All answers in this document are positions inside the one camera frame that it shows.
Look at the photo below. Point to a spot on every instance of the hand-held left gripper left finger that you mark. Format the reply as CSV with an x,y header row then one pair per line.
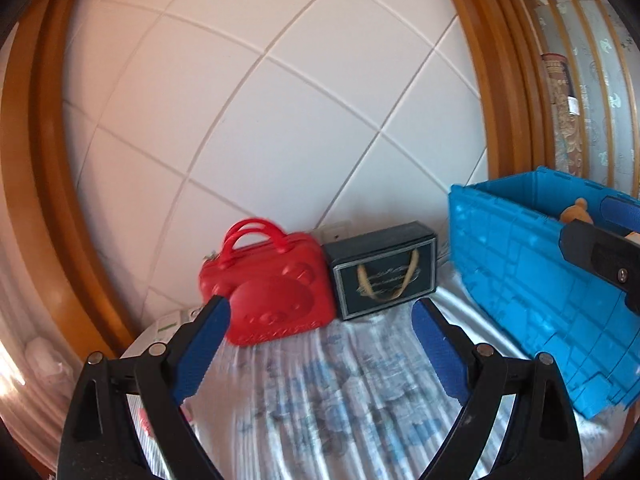
x,y
200,355

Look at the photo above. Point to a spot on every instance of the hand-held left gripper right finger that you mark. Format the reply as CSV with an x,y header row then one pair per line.
x,y
440,352

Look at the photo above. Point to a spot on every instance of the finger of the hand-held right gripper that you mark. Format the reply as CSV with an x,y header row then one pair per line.
x,y
600,260
622,215

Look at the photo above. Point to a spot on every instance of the brown teddy bear plush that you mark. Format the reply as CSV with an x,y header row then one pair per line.
x,y
577,212

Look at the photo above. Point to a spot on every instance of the blue plastic crate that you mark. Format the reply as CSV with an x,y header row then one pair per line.
x,y
515,270

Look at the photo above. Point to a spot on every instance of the white green control unit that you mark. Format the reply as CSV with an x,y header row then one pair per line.
x,y
170,322

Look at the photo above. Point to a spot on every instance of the pink tissue pack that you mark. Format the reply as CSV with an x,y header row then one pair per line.
x,y
145,427

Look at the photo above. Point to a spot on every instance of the red bear-face carry case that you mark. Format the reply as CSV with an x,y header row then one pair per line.
x,y
280,280

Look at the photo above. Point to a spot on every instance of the wooden slatted patterned screen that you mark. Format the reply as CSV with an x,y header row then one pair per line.
x,y
605,85

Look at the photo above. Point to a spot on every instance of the rolled patterned scroll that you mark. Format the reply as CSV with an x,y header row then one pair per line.
x,y
560,90

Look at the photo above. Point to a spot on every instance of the clear plastic bag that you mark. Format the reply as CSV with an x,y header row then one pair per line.
x,y
45,357

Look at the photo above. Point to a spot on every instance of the white padded headboard panel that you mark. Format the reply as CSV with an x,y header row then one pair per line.
x,y
275,110

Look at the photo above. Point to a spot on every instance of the wooden headboard frame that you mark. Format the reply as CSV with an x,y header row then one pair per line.
x,y
40,160

